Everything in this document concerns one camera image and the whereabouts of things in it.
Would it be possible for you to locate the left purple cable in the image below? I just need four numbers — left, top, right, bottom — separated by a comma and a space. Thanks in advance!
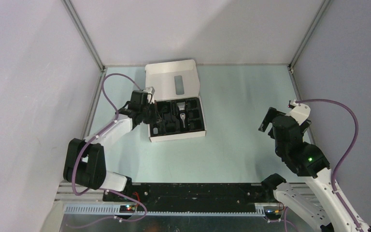
67, 73, 148, 229

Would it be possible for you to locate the left controller board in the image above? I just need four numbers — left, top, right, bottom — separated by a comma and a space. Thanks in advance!
119, 204, 137, 214

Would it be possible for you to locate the white box with black tray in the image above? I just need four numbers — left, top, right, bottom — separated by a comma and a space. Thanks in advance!
145, 59, 206, 142

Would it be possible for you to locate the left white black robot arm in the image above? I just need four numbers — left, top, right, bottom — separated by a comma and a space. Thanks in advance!
63, 87, 157, 201

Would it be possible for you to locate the controller board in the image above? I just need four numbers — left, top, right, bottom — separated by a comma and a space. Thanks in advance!
119, 204, 137, 214
265, 209, 284, 220

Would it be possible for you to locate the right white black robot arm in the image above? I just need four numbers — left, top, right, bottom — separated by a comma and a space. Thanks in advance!
258, 104, 371, 232

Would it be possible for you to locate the right aluminium corner post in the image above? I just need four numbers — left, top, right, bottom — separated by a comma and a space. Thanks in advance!
289, 0, 332, 73

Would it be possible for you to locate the aluminium corner post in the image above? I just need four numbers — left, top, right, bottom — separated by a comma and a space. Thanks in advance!
61, 0, 105, 72
289, 0, 332, 73

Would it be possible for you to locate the silver black hair clipper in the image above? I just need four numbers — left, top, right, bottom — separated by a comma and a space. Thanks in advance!
177, 102, 187, 130

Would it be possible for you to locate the right controller board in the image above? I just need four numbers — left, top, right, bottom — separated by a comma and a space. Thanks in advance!
265, 209, 284, 220

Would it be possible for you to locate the left aluminium corner post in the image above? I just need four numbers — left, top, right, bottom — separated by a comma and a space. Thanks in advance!
61, 0, 105, 72

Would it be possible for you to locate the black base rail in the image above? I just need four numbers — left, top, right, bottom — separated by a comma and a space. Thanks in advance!
103, 182, 288, 214

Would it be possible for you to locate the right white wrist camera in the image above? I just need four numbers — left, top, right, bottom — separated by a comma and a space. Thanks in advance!
286, 100, 311, 125

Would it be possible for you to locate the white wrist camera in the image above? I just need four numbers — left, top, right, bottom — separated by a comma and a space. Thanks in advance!
144, 87, 155, 104
286, 100, 311, 125

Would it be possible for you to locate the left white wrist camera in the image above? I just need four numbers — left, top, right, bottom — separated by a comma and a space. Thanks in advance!
144, 87, 155, 104

